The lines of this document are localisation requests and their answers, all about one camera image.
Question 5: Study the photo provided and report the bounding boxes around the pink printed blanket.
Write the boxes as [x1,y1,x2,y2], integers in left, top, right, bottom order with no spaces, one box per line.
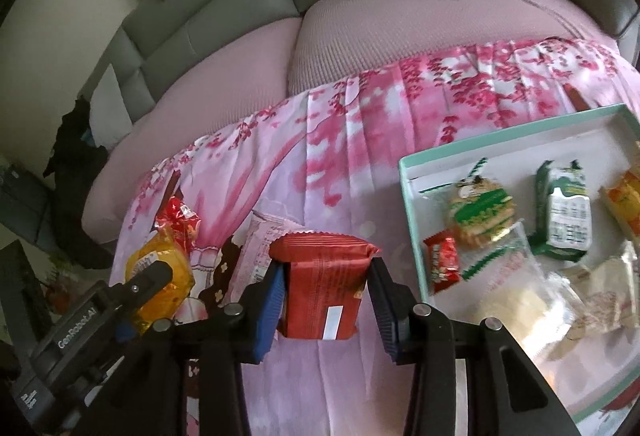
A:
[107,36,640,436]

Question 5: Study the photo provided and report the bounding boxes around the red gold snack packet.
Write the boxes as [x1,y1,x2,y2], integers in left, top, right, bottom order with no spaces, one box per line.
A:
[152,196,202,257]

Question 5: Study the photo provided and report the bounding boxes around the teal shallow cardboard box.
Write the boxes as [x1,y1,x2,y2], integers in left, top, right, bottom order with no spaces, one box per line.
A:
[397,103,640,422]

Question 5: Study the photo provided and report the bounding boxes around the pink snack packet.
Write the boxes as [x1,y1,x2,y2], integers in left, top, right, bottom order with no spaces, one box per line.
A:
[222,211,306,312]

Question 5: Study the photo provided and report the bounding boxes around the dark side cabinet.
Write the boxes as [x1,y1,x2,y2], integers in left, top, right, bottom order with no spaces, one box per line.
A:
[0,169,56,252]

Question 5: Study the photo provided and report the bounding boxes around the green white snack packet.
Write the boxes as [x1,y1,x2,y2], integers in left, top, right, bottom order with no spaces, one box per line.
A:
[530,159,592,263]

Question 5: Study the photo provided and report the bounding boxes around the large red snack packet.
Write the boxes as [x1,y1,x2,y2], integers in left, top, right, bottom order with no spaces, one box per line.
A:
[269,229,380,342]

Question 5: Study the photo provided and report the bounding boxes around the black cloth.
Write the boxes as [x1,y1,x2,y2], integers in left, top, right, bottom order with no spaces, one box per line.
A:
[42,96,118,269]

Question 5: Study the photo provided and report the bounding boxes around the clear pale cake packet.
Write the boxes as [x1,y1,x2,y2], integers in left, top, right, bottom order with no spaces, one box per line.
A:
[462,221,576,357]

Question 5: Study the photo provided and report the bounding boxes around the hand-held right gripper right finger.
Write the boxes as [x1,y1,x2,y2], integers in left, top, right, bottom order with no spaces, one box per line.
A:
[367,259,581,436]

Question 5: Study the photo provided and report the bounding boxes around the clear beige cracker packet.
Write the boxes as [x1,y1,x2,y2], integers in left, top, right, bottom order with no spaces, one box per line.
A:
[547,241,640,347]

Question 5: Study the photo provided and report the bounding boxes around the yellow snack packet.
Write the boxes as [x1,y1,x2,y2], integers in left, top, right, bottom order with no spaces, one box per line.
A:
[124,229,197,336]

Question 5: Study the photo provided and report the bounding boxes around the small red snack packet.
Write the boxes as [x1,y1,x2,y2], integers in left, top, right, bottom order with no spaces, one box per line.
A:
[422,229,462,296]

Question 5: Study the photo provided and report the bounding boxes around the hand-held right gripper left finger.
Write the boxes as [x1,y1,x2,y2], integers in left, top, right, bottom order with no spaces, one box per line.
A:
[85,263,286,436]

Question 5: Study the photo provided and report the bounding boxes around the round cracker green packet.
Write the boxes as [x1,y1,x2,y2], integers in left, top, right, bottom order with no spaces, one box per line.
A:
[419,157,518,249]

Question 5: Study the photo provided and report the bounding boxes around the orange snack packet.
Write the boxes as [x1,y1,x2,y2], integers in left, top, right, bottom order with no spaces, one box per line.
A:
[599,169,640,229]

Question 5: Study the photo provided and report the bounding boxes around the pink sofa seat cover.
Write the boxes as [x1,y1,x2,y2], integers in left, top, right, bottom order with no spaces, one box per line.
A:
[82,0,623,247]

